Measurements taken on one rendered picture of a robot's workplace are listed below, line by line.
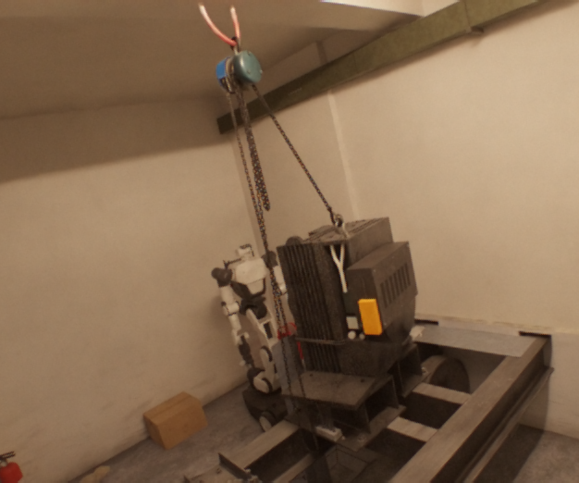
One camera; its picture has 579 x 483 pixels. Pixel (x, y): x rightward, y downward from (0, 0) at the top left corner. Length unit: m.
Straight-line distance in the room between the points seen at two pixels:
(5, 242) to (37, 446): 1.61
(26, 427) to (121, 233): 1.70
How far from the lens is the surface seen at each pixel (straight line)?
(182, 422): 3.93
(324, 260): 2.04
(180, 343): 4.15
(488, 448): 2.45
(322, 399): 2.10
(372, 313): 1.89
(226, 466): 2.27
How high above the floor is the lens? 1.95
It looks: 10 degrees down
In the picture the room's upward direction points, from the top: 13 degrees counter-clockwise
